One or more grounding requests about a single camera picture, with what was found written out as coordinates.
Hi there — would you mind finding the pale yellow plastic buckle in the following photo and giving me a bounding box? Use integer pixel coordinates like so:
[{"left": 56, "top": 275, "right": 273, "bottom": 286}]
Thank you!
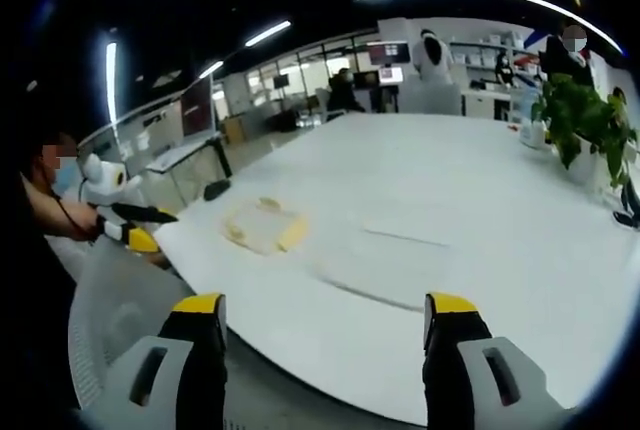
[{"left": 221, "top": 196, "right": 310, "bottom": 257}]

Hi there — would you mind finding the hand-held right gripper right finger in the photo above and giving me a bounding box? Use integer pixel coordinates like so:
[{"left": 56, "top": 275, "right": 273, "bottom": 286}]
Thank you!
[{"left": 421, "top": 292, "right": 572, "bottom": 430}]

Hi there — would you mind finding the small bright screen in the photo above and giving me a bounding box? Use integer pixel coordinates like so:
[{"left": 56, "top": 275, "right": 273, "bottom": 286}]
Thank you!
[{"left": 377, "top": 65, "right": 405, "bottom": 86}]

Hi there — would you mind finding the white desk with black leg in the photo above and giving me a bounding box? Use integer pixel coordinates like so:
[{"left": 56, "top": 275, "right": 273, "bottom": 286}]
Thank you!
[{"left": 143, "top": 132, "right": 234, "bottom": 204}]

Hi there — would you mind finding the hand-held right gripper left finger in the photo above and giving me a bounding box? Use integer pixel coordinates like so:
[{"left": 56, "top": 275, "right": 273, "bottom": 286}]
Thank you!
[{"left": 82, "top": 292, "right": 230, "bottom": 430}]

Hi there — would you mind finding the white storage shelf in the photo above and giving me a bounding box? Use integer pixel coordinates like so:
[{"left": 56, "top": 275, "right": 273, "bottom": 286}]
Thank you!
[{"left": 448, "top": 29, "right": 542, "bottom": 82}]

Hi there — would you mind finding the green potted plant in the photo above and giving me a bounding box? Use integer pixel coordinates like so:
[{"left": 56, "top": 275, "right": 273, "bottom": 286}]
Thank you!
[{"left": 530, "top": 73, "right": 640, "bottom": 192}]

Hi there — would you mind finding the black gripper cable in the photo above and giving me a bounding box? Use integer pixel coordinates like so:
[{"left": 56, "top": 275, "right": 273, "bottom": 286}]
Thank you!
[{"left": 48, "top": 177, "right": 99, "bottom": 244}]

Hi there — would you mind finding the white mesh office chair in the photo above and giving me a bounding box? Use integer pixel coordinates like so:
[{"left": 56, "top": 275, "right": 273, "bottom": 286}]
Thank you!
[{"left": 66, "top": 243, "right": 202, "bottom": 412}]

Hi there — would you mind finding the clear plastic bottle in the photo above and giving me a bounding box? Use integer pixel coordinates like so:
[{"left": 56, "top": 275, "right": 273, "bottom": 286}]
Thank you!
[{"left": 518, "top": 83, "right": 550, "bottom": 150}]

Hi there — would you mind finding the large dark display screen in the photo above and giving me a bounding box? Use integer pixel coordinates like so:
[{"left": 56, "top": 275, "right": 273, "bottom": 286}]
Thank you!
[{"left": 179, "top": 73, "right": 217, "bottom": 140}]

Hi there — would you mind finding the person's dark clothing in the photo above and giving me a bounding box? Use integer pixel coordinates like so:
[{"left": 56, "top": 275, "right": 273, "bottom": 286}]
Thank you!
[{"left": 0, "top": 174, "right": 81, "bottom": 411}]

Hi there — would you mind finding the small black object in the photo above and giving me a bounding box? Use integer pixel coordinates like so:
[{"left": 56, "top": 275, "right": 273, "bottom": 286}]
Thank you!
[{"left": 202, "top": 178, "right": 233, "bottom": 202}]

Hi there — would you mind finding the wall-mounted monitor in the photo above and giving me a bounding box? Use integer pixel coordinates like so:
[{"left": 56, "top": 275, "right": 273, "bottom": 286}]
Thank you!
[{"left": 366, "top": 40, "right": 412, "bottom": 66}]

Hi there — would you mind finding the cardboard box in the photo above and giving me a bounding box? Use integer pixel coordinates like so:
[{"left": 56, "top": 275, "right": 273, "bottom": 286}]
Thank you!
[{"left": 219, "top": 116, "right": 247, "bottom": 145}]

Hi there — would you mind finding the ceiling light strip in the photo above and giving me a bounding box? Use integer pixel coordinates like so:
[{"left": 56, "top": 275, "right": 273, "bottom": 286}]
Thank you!
[
  {"left": 243, "top": 19, "right": 293, "bottom": 49},
  {"left": 198, "top": 59, "right": 226, "bottom": 80},
  {"left": 104, "top": 41, "right": 120, "bottom": 124}
]

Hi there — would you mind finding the dark blue object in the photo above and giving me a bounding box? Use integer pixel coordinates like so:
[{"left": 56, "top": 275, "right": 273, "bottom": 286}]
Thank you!
[{"left": 612, "top": 183, "right": 640, "bottom": 229}]

